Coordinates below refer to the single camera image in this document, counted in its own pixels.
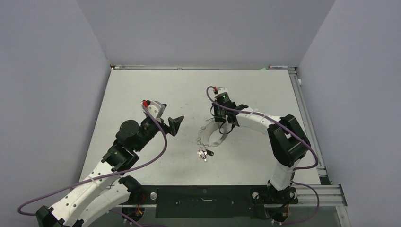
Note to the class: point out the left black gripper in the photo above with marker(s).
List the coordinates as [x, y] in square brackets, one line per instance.
[173, 124]

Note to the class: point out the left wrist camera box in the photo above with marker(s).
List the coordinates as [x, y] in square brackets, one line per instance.
[156, 109]

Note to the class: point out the aluminium rail front right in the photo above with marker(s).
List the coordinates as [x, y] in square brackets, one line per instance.
[329, 195]

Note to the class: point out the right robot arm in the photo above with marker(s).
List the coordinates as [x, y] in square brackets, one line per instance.
[288, 141]

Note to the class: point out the perforated metal key plate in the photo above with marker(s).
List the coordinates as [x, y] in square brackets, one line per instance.
[212, 134]

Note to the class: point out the aluminium rail back edge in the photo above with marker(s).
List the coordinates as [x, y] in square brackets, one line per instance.
[144, 67]

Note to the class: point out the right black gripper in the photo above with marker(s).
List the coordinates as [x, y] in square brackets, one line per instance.
[217, 118]

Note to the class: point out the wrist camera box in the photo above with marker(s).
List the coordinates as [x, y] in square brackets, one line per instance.
[221, 90]
[156, 109]

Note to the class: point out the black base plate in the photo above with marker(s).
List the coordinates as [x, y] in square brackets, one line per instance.
[228, 201]

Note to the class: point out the aluminium rail edge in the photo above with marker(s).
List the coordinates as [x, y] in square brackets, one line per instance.
[309, 129]
[144, 67]

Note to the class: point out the aluminium rail right edge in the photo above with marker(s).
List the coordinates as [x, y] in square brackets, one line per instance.
[309, 129]

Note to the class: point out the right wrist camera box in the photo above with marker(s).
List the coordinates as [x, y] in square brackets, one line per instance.
[221, 90]

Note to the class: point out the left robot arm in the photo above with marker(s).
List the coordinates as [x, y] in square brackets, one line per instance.
[108, 184]

